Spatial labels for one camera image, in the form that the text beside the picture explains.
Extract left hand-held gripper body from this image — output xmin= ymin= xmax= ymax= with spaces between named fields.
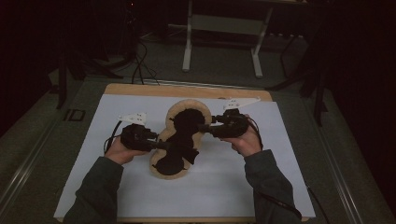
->
xmin=117 ymin=112 xmax=158 ymax=153

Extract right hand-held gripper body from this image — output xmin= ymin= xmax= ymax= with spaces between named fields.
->
xmin=212 ymin=96 xmax=262 ymax=140

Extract tan three-lobed plush cushion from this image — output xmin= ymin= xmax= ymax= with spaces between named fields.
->
xmin=148 ymin=98 xmax=215 ymax=181

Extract person's left hand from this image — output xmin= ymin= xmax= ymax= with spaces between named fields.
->
xmin=104 ymin=134 xmax=151 ymax=166

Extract person's right hand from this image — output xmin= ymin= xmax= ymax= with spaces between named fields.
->
xmin=219 ymin=114 xmax=264 ymax=159

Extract wooden table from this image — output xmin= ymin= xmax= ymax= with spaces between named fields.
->
xmin=56 ymin=82 xmax=310 ymax=224

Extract white table mat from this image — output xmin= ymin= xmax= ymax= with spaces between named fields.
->
xmin=53 ymin=93 xmax=317 ymax=219

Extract black metal stand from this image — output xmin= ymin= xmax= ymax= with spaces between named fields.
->
xmin=55 ymin=43 xmax=125 ymax=110
xmin=266 ymin=29 xmax=331 ymax=128

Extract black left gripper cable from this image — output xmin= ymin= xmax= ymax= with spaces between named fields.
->
xmin=104 ymin=119 xmax=123 ymax=154

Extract black rectangular floor bracket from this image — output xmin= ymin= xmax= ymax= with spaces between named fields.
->
xmin=63 ymin=108 xmax=87 ymax=123

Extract black floor cables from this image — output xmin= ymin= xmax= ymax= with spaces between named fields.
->
xmin=130 ymin=39 xmax=162 ymax=87

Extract white metal desk frame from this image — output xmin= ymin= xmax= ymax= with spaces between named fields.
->
xmin=181 ymin=0 xmax=276 ymax=79

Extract metal floor rail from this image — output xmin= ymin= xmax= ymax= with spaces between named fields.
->
xmin=302 ymin=94 xmax=366 ymax=224
xmin=0 ymin=116 xmax=63 ymax=214

